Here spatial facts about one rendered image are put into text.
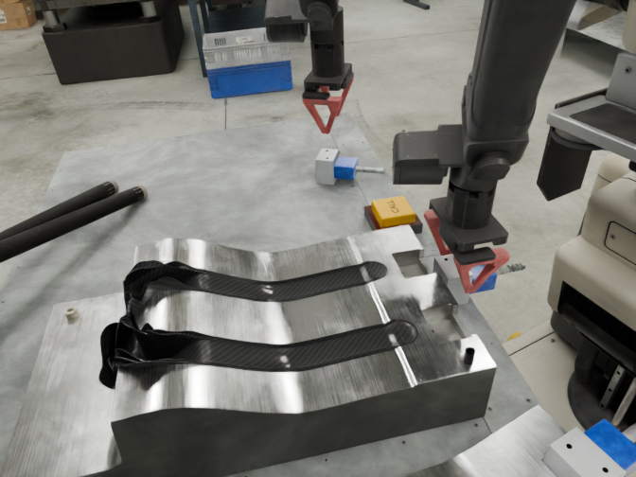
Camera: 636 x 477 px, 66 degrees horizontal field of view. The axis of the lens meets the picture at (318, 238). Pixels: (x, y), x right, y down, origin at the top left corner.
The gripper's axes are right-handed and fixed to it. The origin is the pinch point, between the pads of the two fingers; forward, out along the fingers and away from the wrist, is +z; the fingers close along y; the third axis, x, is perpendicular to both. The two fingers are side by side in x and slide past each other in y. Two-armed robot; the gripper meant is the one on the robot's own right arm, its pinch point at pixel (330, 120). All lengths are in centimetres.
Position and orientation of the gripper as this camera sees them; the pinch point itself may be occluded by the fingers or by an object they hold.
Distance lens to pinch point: 95.2
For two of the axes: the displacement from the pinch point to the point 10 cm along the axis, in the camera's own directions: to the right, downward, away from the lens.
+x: 9.6, 1.2, -2.4
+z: 0.5, 7.9, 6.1
